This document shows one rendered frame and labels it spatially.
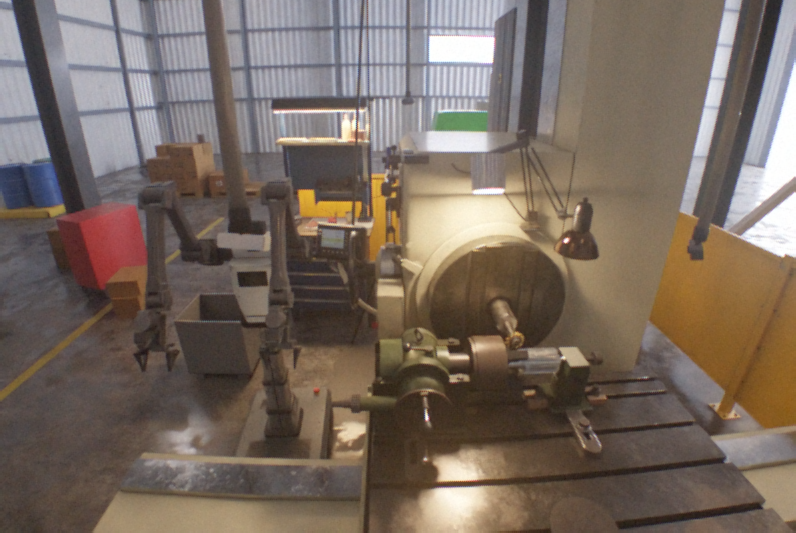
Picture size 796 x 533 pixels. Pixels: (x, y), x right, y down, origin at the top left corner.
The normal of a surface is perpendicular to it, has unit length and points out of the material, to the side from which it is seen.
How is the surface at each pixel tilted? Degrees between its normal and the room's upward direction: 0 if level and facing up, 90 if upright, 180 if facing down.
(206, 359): 90
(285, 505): 0
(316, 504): 0
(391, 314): 90
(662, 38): 90
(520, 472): 0
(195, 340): 90
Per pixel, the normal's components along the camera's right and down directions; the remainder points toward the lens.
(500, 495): 0.00, -0.93
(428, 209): 0.02, 0.36
